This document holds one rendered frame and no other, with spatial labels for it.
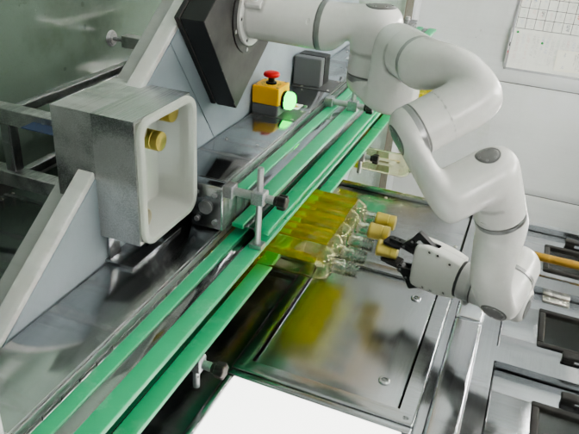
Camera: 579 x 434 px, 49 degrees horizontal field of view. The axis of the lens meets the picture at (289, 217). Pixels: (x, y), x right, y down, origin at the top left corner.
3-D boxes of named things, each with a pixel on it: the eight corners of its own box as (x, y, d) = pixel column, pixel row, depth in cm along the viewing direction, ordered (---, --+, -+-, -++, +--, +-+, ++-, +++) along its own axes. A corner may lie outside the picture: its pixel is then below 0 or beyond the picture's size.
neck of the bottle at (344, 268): (331, 275, 125) (354, 282, 124) (333, 263, 124) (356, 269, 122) (336, 268, 128) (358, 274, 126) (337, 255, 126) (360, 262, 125)
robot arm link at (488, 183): (482, 162, 112) (407, 201, 112) (462, 62, 99) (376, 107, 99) (538, 214, 100) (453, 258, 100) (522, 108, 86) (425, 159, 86)
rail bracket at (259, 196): (221, 241, 123) (280, 257, 119) (222, 162, 115) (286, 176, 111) (227, 234, 126) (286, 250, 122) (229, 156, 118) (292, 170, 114)
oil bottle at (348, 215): (264, 220, 146) (353, 244, 139) (265, 199, 143) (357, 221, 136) (274, 210, 150) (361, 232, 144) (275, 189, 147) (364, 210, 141)
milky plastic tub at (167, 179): (102, 238, 108) (146, 250, 106) (91, 112, 97) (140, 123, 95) (158, 196, 123) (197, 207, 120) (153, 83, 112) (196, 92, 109)
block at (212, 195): (189, 225, 124) (221, 233, 122) (188, 181, 120) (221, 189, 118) (197, 217, 127) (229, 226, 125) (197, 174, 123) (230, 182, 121)
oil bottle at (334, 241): (242, 245, 136) (337, 270, 130) (244, 222, 133) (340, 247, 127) (253, 233, 141) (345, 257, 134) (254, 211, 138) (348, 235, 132)
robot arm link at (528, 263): (526, 289, 108) (548, 249, 112) (468, 266, 113) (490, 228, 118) (520, 332, 120) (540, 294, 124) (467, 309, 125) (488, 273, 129)
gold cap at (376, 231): (366, 240, 139) (385, 245, 137) (368, 226, 137) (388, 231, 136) (370, 232, 142) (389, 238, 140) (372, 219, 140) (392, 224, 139)
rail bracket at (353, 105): (321, 107, 168) (370, 116, 164) (324, 79, 164) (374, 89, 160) (326, 102, 171) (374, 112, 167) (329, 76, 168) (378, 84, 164)
